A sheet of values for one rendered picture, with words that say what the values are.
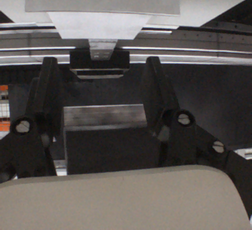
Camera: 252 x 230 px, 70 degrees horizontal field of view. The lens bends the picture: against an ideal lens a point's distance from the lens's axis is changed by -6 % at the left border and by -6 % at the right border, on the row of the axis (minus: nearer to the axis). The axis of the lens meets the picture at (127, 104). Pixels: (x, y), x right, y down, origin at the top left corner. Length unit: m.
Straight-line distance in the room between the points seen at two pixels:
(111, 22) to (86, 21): 0.02
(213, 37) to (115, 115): 0.40
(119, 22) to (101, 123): 0.10
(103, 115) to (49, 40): 0.29
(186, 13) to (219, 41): 0.37
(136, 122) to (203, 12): 0.12
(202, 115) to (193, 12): 0.68
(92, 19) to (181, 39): 0.34
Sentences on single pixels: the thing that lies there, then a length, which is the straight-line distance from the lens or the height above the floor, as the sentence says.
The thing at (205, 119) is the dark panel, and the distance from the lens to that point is 0.84.
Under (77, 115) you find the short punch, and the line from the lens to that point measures 0.20.
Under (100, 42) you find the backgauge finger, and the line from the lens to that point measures 0.24.
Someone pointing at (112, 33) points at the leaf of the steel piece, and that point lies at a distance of 0.22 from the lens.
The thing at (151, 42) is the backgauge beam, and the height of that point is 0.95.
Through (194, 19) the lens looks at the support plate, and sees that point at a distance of 0.20.
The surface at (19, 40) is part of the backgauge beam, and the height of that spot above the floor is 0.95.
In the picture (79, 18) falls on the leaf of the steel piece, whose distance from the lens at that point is 0.18.
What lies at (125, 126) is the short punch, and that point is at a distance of 0.20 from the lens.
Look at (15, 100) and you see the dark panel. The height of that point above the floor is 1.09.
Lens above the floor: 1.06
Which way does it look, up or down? 4 degrees up
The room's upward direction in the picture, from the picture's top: 179 degrees clockwise
